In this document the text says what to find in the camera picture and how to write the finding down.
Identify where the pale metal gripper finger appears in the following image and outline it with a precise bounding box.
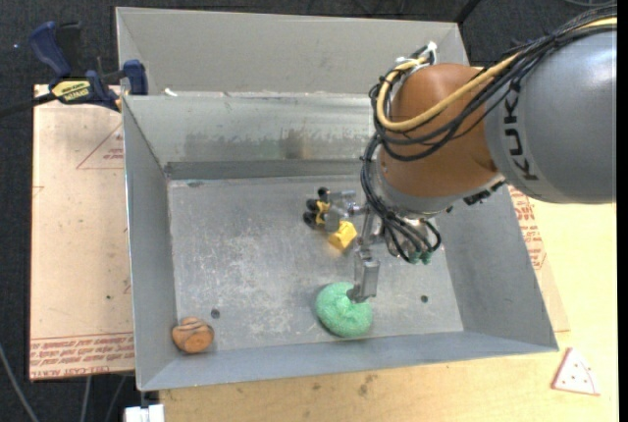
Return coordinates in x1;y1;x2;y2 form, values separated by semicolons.
347;261;367;305
365;260;383;300

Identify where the yellow and black toy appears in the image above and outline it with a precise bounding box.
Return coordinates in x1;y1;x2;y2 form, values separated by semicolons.
302;186;359;252

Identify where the green mesh scrubber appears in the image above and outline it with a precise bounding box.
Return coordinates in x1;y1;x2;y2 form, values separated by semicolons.
313;281;374;340

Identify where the grey metal bin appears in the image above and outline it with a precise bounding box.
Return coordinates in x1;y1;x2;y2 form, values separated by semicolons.
115;6;560;393

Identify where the orange-brown wooden toy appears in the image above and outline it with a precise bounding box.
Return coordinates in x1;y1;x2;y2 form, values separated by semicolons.
171;316;216;355

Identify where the white triangular sanding sheet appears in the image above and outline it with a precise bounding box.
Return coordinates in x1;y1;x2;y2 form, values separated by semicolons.
549;346;602;397

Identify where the brown cardboard board red print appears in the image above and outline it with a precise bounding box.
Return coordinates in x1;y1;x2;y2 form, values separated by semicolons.
28;83;571;382

